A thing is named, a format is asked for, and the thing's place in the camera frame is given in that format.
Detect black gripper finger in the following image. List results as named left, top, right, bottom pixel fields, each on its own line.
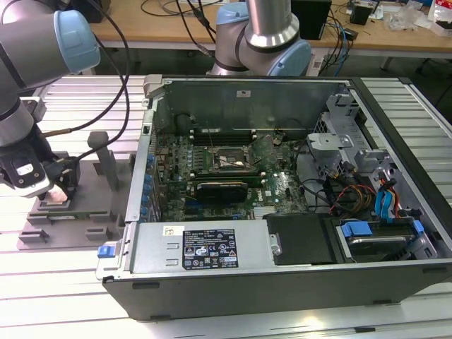
left=44, top=157, right=81, bottom=199

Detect silver CPU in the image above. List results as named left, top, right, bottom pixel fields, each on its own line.
left=41, top=186, right=71, bottom=210

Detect CPU socket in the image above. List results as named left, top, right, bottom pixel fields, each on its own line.
left=210, top=145, right=255, bottom=172

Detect green RAM stick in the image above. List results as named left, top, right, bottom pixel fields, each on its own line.
left=47, top=210, right=109, bottom=218

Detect grey parts rack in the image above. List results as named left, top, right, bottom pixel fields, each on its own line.
left=17, top=131, right=137, bottom=251

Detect silver power supply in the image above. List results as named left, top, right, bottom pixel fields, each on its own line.
left=129, top=221, right=275, bottom=275

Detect grey case clip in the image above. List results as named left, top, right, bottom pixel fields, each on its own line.
left=143, top=73, right=165, bottom=100

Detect large black box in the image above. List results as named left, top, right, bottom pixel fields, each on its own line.
left=84, top=0, right=112, bottom=24

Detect black graphics card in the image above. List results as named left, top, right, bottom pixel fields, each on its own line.
left=195, top=181, right=249, bottom=205

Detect long wooden desk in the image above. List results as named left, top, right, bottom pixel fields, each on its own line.
left=81, top=0, right=452, bottom=75

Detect silver chipset heatsink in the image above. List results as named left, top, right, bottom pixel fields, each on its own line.
left=252, top=206, right=280, bottom=218

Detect green motherboard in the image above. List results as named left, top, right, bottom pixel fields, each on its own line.
left=150, top=129, right=314, bottom=222

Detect open black PC case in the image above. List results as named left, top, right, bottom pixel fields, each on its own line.
left=95, top=73, right=452, bottom=321

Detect black plastic shroud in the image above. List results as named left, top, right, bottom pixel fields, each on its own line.
left=264, top=213, right=335, bottom=266

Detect hard disk blue carrier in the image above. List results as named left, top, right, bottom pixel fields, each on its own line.
left=335, top=218, right=424, bottom=264

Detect small black box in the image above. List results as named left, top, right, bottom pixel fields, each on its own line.
left=350, top=2, right=371, bottom=26

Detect clear plastic bags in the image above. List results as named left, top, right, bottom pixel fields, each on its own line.
left=384, top=5, right=430, bottom=32

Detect red white package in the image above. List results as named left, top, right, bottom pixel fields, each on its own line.
left=426, top=0, right=452, bottom=36

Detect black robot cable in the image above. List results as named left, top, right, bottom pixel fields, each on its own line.
left=38, top=6, right=131, bottom=165

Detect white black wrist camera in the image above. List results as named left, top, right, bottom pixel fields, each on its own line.
left=6, top=155, right=54, bottom=198

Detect silver metal bracket plate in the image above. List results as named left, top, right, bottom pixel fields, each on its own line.
left=305, top=132, right=355, bottom=167

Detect silver drive bay frame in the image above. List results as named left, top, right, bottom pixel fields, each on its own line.
left=312, top=88, right=367, bottom=142

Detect red yellow wire bundle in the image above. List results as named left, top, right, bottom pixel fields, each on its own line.
left=324, top=172, right=377, bottom=216

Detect blue flat data wire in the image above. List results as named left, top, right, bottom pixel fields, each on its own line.
left=374, top=189, right=400, bottom=223

